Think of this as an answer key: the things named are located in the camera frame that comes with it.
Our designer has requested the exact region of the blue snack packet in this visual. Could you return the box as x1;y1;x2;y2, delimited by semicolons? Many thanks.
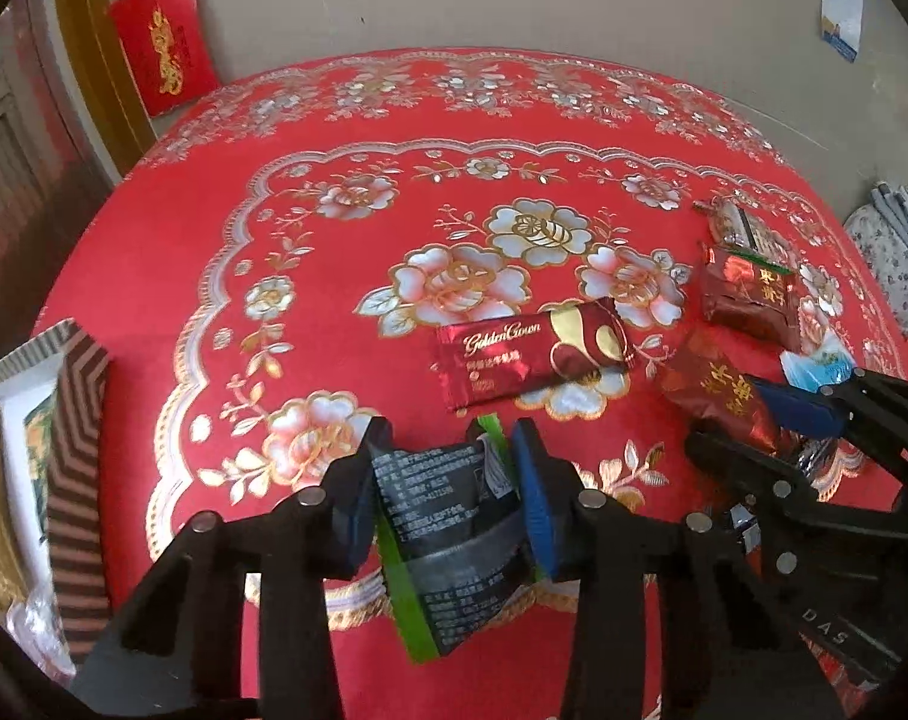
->
780;341;858;395

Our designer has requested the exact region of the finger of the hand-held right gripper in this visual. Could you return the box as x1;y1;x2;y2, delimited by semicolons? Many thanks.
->
750;367;908;458
685;427;908;541

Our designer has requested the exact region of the dark red snack packet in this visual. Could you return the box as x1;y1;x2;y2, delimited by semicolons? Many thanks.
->
658;328;789;455
697;240;804;352

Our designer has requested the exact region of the brown panel door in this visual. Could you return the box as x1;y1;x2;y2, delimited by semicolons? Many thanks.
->
0;4;118;376

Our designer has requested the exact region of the red and gold snack packet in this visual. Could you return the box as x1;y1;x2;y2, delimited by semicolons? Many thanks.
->
434;297;636;413

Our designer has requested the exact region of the red floral tablecloth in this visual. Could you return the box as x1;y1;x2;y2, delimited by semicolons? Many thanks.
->
30;49;908;720

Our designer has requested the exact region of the red wall poster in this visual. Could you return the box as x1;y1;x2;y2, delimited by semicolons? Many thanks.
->
109;0;221;119

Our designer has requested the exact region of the wall calendar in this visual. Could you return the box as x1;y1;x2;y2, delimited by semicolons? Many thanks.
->
820;0;866;63

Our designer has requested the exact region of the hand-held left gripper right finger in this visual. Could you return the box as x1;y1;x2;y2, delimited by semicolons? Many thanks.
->
508;418;837;720

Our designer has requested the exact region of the yellow wooden door frame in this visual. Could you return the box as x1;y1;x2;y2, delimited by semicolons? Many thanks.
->
49;0;159;177

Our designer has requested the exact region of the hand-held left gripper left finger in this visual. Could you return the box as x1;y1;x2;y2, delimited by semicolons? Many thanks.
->
71;416;395;720

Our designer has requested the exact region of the brown striped cardboard box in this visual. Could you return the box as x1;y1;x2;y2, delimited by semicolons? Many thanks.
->
0;319;112;661

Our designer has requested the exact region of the black green-edged snack packet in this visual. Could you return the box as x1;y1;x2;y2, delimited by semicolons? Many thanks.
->
371;414;545;665

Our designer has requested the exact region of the clear packet with brown biscuit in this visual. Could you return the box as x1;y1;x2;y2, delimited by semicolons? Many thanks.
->
694;196;796;275

